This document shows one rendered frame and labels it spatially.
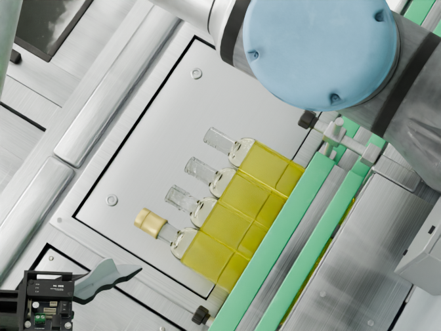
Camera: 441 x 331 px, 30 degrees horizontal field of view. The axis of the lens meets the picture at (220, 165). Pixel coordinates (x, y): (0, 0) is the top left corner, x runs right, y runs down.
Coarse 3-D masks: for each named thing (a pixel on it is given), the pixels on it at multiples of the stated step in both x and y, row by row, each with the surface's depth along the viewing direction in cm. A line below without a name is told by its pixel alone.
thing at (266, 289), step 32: (320, 160) 120; (320, 192) 119; (352, 192) 119; (288, 224) 118; (320, 224) 118; (256, 256) 116; (288, 256) 117; (256, 288) 115; (288, 288) 115; (224, 320) 114; (256, 320) 114
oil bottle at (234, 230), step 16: (192, 208) 131; (208, 208) 129; (224, 208) 129; (192, 224) 131; (208, 224) 129; (224, 224) 129; (240, 224) 129; (256, 224) 129; (224, 240) 128; (240, 240) 128; (256, 240) 128
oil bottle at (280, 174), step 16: (240, 144) 132; (256, 144) 132; (240, 160) 131; (256, 160) 131; (272, 160) 131; (288, 160) 131; (256, 176) 131; (272, 176) 131; (288, 176) 131; (288, 192) 130
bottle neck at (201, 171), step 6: (192, 162) 133; (198, 162) 133; (186, 168) 133; (192, 168) 133; (198, 168) 133; (204, 168) 133; (210, 168) 133; (192, 174) 134; (198, 174) 133; (204, 174) 133; (210, 174) 133; (198, 180) 134; (204, 180) 133; (210, 180) 132
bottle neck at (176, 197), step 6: (174, 186) 132; (168, 192) 131; (174, 192) 131; (180, 192) 132; (186, 192) 132; (168, 198) 132; (174, 198) 131; (180, 198) 131; (186, 198) 131; (192, 198) 132; (174, 204) 132; (180, 204) 131; (186, 204) 131; (192, 204) 131; (180, 210) 133; (186, 210) 131
